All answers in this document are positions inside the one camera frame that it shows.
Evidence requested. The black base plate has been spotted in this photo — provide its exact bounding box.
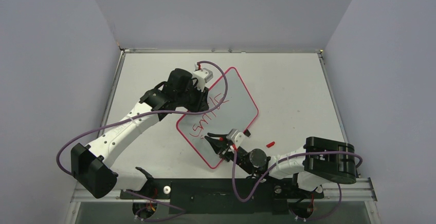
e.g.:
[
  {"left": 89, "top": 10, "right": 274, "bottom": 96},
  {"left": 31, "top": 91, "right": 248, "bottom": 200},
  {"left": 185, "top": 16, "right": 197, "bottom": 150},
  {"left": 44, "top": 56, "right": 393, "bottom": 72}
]
[{"left": 120, "top": 178, "right": 324, "bottom": 215}]

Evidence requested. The red capped whiteboard marker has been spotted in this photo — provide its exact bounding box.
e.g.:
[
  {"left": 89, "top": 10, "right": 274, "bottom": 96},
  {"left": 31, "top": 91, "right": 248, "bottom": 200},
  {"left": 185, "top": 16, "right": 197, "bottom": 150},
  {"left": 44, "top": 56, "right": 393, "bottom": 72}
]
[{"left": 208, "top": 137, "right": 229, "bottom": 143}]

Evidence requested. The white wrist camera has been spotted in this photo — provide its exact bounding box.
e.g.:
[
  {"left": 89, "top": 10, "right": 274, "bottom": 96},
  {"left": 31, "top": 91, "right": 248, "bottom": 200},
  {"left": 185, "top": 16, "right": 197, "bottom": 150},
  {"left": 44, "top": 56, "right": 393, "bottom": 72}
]
[
  {"left": 226, "top": 129, "right": 246, "bottom": 148},
  {"left": 192, "top": 63, "right": 213, "bottom": 91}
]

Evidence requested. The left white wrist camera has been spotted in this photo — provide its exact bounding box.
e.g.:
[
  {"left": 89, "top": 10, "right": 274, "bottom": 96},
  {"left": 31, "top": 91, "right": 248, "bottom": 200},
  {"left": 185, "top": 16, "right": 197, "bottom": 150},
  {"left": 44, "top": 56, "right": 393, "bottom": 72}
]
[{"left": 192, "top": 63, "right": 213, "bottom": 91}]

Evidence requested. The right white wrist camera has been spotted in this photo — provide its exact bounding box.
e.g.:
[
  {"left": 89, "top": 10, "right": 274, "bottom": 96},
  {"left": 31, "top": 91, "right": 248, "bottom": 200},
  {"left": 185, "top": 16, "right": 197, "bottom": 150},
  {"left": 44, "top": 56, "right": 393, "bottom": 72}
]
[{"left": 226, "top": 129, "right": 246, "bottom": 148}]

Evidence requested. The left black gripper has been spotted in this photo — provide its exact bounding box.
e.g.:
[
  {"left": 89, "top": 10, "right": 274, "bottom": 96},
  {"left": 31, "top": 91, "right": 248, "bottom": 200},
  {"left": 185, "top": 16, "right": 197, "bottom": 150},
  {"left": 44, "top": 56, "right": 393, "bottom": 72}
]
[{"left": 177, "top": 82, "right": 209, "bottom": 115}]

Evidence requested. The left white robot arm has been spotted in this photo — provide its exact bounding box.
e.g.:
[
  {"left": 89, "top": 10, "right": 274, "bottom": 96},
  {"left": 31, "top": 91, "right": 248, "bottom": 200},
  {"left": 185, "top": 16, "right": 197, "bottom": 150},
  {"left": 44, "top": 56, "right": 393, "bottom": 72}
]
[{"left": 70, "top": 68, "right": 213, "bottom": 198}]

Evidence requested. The red marker cap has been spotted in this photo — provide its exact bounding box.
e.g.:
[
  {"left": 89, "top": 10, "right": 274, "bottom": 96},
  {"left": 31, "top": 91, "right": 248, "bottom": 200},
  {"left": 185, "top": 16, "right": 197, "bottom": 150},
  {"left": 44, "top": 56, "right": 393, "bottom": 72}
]
[{"left": 266, "top": 141, "right": 275, "bottom": 148}]

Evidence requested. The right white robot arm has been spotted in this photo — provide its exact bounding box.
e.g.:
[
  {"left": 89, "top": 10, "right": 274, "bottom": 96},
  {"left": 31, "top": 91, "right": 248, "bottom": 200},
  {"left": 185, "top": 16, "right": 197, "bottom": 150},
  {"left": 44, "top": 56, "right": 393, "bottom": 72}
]
[{"left": 205, "top": 129, "right": 362, "bottom": 197}]

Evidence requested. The pink framed whiteboard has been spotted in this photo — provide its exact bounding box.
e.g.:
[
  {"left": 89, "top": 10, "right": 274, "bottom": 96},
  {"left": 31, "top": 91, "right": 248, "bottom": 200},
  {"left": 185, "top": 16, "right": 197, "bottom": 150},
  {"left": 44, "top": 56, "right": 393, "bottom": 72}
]
[{"left": 176, "top": 67, "right": 259, "bottom": 169}]

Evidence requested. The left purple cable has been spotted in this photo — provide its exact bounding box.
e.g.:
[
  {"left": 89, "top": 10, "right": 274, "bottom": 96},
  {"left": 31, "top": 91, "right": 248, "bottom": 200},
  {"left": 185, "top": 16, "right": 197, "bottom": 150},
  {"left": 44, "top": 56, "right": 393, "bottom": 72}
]
[{"left": 56, "top": 60, "right": 229, "bottom": 176}]

